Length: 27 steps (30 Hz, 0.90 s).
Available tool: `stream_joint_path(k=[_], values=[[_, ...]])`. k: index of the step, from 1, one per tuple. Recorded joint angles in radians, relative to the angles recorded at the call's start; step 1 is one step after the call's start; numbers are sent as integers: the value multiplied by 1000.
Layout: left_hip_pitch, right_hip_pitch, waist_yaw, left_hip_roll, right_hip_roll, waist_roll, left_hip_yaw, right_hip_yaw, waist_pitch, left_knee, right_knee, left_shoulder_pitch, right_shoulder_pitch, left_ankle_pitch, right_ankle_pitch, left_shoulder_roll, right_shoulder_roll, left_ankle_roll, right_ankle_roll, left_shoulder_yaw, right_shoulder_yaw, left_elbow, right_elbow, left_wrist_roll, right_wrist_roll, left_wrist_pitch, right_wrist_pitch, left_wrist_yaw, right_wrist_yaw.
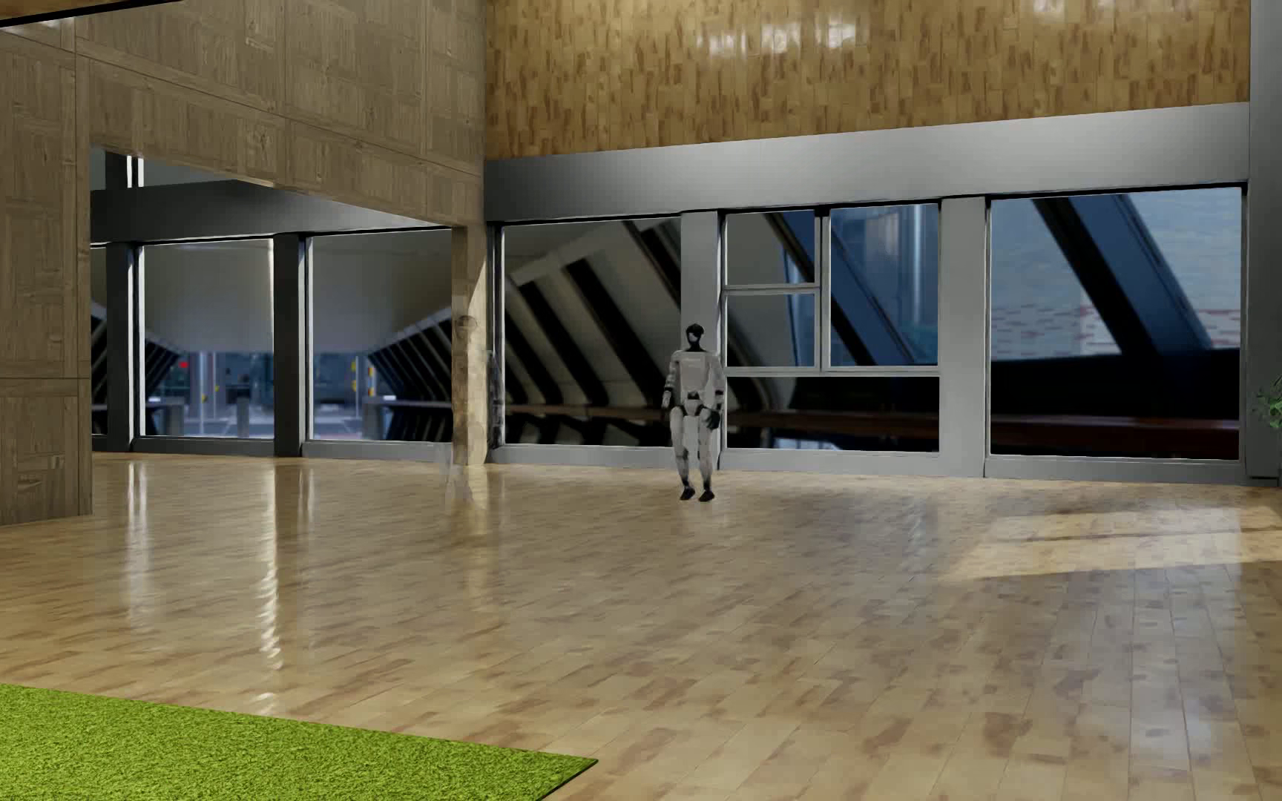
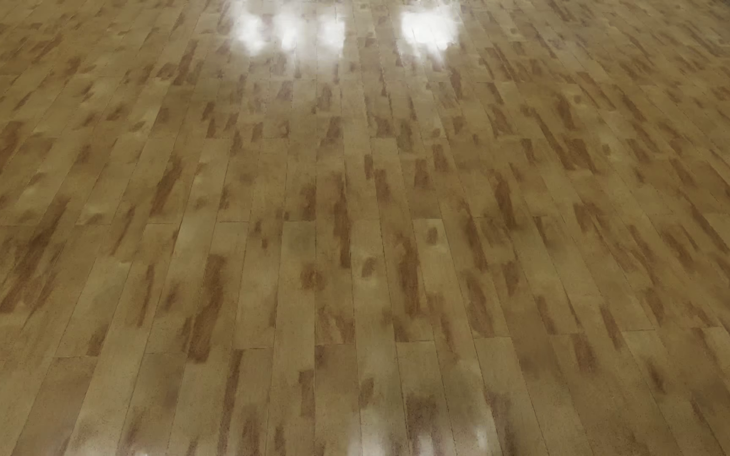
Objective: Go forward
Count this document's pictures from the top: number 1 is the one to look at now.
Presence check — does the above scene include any green grass rug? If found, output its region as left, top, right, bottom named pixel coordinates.
left=0, top=673, right=599, bottom=801

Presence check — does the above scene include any wooden square pillar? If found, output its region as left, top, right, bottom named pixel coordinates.
left=450, top=222, right=490, bottom=467

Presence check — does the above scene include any grey framed window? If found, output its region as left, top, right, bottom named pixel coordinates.
left=719, top=203, right=943, bottom=378

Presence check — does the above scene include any white humanoid robot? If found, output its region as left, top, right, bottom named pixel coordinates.
left=660, top=323, right=728, bottom=504

